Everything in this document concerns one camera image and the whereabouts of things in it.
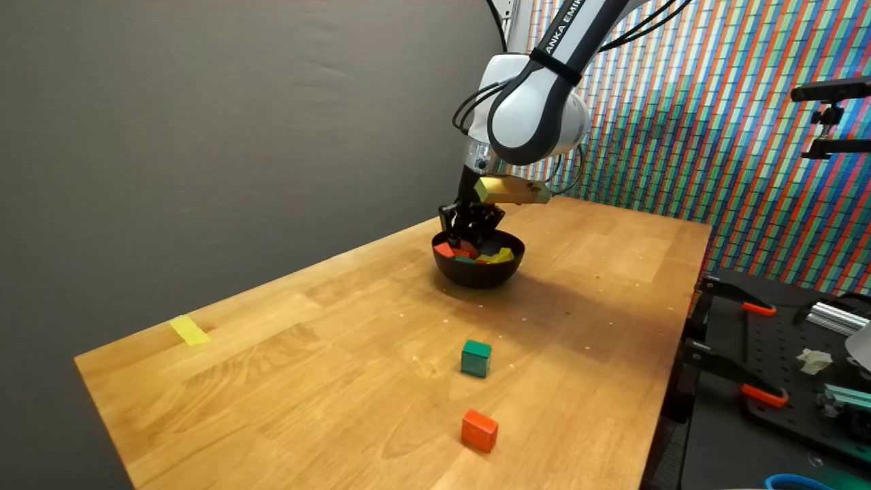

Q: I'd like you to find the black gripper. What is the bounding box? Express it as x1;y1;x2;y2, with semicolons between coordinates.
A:
439;168;505;245

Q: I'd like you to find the red block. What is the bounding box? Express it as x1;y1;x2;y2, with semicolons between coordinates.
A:
432;239;479;258

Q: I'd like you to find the small teal block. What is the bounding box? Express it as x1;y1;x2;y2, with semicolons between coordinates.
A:
461;339;494;377

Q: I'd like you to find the small orange block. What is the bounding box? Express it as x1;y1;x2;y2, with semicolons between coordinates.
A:
461;410;498;455

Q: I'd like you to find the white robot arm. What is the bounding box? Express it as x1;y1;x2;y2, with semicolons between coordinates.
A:
439;0;642;241

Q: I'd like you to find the black bowl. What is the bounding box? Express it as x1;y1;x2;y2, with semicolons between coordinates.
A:
432;232;525;289

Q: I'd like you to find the large yellow block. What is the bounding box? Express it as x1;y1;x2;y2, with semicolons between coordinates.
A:
476;245;515;264

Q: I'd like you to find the yellow tape strip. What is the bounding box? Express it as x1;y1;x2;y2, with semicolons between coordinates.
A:
168;315;211;346

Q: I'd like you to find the black pegboard tool tray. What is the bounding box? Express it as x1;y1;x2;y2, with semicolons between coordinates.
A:
690;273;871;471

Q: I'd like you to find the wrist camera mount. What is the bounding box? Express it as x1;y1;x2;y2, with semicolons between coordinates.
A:
475;175;549;204

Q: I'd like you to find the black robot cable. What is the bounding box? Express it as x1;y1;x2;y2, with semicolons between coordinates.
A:
449;0;692;138

